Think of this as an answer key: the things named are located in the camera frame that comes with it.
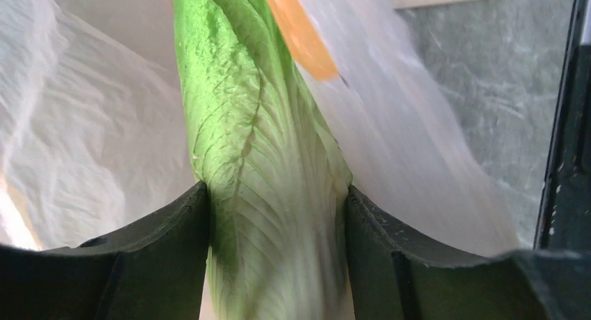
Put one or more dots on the green lettuce leaf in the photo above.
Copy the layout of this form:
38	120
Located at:
276	178

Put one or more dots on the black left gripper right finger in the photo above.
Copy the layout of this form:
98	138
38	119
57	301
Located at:
397	272

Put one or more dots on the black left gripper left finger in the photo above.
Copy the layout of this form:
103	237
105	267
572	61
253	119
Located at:
152	268

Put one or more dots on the orange plastic grocery bag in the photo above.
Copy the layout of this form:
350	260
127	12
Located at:
92	136

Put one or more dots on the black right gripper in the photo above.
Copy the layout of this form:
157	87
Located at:
564	215

